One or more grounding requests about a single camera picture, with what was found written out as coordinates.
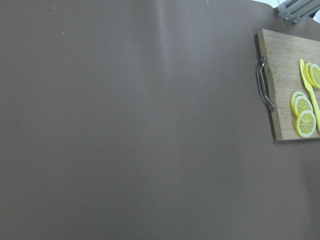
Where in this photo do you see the wooden cutting board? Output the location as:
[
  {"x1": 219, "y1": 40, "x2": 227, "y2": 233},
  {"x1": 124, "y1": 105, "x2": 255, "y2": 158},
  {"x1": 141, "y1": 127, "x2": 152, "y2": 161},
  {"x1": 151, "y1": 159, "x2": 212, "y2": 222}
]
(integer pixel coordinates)
[{"x1": 257, "y1": 29, "x2": 320, "y2": 141}]

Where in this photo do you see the lemon slice lower left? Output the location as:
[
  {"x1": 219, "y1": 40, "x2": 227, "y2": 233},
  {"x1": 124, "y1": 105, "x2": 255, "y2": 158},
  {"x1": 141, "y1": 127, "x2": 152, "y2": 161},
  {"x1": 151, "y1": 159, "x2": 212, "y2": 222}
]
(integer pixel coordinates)
[{"x1": 303, "y1": 62, "x2": 320, "y2": 89}]

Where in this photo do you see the aluminium frame post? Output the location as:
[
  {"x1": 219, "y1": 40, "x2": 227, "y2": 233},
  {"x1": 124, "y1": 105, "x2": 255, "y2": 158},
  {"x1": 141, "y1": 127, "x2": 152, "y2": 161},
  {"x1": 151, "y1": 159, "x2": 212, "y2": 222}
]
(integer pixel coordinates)
[{"x1": 275, "y1": 0, "x2": 320, "y2": 24}]

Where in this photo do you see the lemon slice middle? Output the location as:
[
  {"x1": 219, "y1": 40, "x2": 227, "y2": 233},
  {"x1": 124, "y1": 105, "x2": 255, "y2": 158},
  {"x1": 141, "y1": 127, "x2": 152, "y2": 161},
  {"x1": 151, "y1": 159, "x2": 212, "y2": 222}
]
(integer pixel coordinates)
[{"x1": 290, "y1": 91, "x2": 313, "y2": 117}]

